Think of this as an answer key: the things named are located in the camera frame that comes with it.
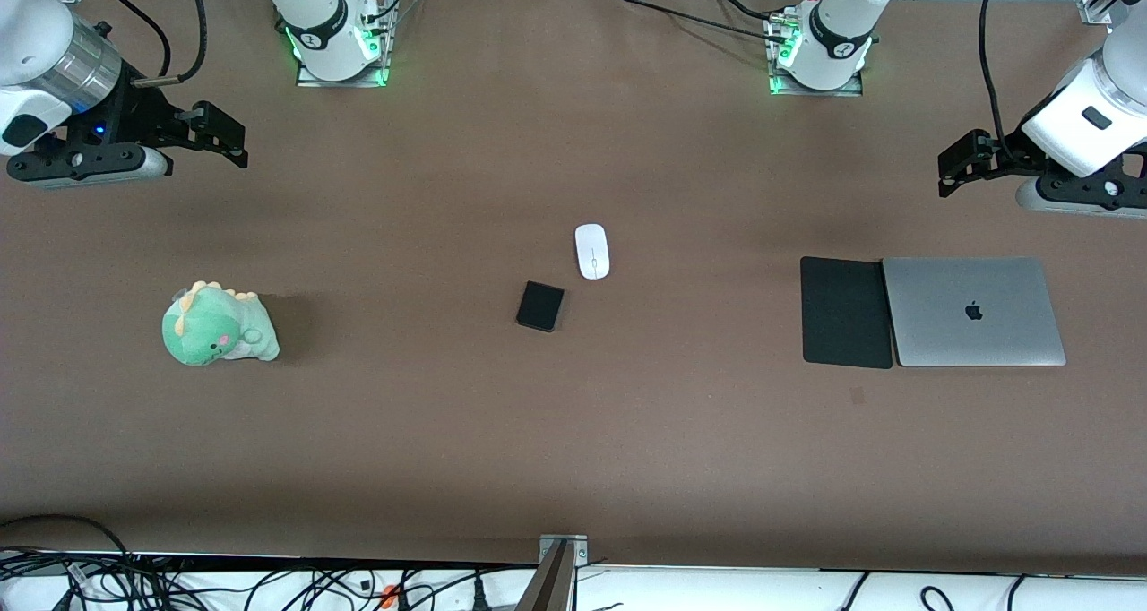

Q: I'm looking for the black phone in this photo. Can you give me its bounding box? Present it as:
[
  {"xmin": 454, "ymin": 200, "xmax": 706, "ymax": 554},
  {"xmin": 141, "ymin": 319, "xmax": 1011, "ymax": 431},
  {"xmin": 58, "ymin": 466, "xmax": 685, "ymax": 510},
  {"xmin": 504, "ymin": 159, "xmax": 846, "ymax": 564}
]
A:
[{"xmin": 515, "ymin": 280, "xmax": 566, "ymax": 333}]

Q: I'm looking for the white computer mouse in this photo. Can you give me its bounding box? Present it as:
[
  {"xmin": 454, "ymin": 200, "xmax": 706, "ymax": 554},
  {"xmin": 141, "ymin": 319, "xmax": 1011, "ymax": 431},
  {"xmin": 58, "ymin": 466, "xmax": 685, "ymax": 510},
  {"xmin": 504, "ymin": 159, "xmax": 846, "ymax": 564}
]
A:
[{"xmin": 574, "ymin": 223, "xmax": 611, "ymax": 281}]

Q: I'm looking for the black mouse pad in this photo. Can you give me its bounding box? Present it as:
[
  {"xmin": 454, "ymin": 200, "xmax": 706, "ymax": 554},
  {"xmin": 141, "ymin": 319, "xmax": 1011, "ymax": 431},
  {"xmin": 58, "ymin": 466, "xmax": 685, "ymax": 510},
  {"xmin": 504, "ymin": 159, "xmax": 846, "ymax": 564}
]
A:
[{"xmin": 799, "ymin": 255, "xmax": 894, "ymax": 370}]

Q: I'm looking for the silver laptop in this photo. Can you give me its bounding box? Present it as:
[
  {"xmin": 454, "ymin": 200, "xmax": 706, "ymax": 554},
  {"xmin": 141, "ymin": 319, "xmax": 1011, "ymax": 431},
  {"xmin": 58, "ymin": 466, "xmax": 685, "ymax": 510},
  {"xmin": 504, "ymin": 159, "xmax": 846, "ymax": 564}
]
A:
[{"xmin": 882, "ymin": 256, "xmax": 1068, "ymax": 368}]

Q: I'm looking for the green dinosaur plush toy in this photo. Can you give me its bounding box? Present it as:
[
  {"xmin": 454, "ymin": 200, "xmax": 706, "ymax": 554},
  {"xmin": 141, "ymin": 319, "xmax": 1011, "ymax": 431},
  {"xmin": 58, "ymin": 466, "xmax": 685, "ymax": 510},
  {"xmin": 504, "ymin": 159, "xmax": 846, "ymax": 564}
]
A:
[{"xmin": 161, "ymin": 280, "xmax": 280, "ymax": 367}]

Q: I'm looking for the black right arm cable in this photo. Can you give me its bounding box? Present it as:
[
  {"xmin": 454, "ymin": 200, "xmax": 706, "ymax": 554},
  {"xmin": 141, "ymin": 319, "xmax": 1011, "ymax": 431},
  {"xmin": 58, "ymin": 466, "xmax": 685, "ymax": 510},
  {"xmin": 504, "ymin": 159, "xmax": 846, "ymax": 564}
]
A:
[{"xmin": 85, "ymin": 0, "xmax": 206, "ymax": 88}]

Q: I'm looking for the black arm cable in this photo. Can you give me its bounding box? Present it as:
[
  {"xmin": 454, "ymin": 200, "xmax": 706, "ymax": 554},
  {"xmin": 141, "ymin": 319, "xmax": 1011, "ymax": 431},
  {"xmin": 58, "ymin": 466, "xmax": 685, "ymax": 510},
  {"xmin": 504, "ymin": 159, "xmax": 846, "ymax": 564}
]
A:
[
  {"xmin": 85, "ymin": 0, "xmax": 206, "ymax": 88},
  {"xmin": 979, "ymin": 0, "xmax": 1022, "ymax": 166}
]

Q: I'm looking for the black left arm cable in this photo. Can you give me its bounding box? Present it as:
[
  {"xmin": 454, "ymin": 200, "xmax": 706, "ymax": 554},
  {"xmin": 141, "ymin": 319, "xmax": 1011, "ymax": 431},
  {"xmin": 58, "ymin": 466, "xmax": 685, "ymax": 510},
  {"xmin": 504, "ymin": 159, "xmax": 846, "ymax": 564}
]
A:
[{"xmin": 979, "ymin": 0, "xmax": 1022, "ymax": 166}]

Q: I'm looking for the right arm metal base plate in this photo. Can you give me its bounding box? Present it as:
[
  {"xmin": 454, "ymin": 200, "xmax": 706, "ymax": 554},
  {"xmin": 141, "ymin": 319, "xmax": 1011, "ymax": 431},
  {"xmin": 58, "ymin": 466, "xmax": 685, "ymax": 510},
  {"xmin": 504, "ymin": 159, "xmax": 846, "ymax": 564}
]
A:
[{"xmin": 296, "ymin": 0, "xmax": 397, "ymax": 89}]

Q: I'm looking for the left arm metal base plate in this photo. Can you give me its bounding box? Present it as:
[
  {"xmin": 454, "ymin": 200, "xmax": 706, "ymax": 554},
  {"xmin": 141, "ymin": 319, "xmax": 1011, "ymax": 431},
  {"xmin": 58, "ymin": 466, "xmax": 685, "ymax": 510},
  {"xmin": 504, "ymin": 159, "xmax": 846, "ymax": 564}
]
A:
[{"xmin": 763, "ymin": 11, "xmax": 867, "ymax": 98}]

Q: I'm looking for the black cable on table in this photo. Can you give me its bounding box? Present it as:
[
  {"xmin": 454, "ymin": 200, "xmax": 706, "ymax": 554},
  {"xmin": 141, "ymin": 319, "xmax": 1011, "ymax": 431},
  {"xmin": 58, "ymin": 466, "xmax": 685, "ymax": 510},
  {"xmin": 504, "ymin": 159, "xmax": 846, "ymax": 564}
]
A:
[{"xmin": 617, "ymin": 0, "xmax": 794, "ymax": 40}]

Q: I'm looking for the black looped floor cable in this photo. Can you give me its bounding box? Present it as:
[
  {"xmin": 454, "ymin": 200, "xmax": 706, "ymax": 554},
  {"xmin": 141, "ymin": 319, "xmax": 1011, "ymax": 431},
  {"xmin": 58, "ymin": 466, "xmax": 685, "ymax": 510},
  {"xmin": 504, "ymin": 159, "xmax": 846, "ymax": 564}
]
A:
[{"xmin": 0, "ymin": 514, "xmax": 140, "ymax": 594}]

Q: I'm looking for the metal table edge bracket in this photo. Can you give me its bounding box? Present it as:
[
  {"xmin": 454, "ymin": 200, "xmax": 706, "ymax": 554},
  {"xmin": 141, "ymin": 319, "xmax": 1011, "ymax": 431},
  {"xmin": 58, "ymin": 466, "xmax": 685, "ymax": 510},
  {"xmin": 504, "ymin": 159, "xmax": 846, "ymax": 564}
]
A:
[{"xmin": 539, "ymin": 534, "xmax": 590, "ymax": 565}]

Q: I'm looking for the dark camera post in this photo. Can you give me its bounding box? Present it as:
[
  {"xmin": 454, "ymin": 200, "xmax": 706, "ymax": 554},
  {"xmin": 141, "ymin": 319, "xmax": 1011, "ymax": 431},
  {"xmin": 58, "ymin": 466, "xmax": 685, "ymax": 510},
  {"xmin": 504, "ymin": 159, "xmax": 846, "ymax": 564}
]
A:
[{"xmin": 518, "ymin": 539, "xmax": 574, "ymax": 611}]

